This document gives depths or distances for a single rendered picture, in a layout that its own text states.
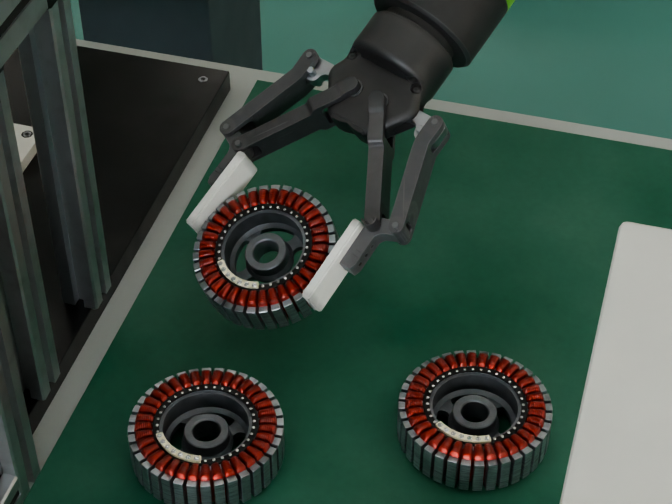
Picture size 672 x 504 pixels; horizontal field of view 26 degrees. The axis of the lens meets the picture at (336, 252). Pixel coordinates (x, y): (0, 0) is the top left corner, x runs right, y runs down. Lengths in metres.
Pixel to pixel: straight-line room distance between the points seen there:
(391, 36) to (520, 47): 1.71
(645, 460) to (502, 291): 0.72
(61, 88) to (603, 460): 0.62
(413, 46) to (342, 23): 1.75
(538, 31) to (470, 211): 1.61
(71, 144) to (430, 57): 0.28
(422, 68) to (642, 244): 0.56
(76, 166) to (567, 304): 0.41
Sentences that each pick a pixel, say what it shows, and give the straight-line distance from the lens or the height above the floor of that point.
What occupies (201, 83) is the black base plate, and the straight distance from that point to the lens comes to 1.39.
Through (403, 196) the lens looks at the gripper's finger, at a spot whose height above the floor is 0.88.
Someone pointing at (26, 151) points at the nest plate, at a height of 0.78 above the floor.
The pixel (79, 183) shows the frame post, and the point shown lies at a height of 0.90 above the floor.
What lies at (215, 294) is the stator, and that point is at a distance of 1.10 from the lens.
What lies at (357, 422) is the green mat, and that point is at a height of 0.75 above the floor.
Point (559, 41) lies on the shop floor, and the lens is 2.84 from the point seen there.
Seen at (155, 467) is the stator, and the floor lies 0.78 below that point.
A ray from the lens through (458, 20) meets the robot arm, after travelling 1.12.
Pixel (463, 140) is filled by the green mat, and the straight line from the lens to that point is 1.35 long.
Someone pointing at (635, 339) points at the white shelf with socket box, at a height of 1.21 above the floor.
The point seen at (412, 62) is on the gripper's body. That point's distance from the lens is 1.11.
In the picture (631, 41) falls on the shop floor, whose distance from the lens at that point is 2.86.
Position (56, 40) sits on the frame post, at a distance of 1.01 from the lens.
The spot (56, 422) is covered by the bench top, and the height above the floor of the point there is 0.75.
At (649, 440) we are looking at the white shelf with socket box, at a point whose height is 1.21.
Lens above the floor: 1.58
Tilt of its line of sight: 42 degrees down
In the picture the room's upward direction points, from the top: straight up
